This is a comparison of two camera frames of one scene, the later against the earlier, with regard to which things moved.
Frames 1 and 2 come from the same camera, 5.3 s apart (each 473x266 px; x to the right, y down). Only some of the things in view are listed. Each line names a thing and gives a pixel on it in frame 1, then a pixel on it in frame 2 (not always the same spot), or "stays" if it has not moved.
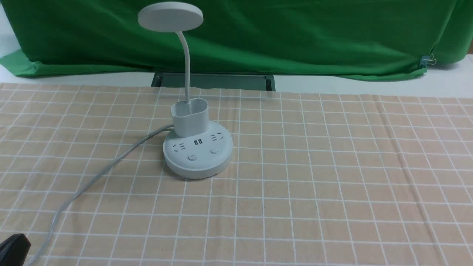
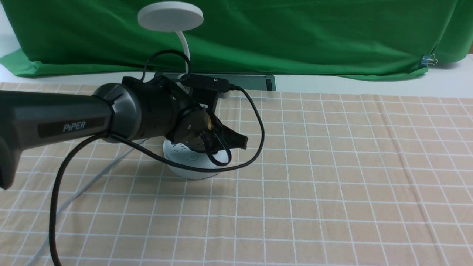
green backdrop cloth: x=385 y=39 stays
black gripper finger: x=14 y=250 → x=186 y=118
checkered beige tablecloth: x=314 y=179 stays
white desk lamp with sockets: x=198 y=149 stays
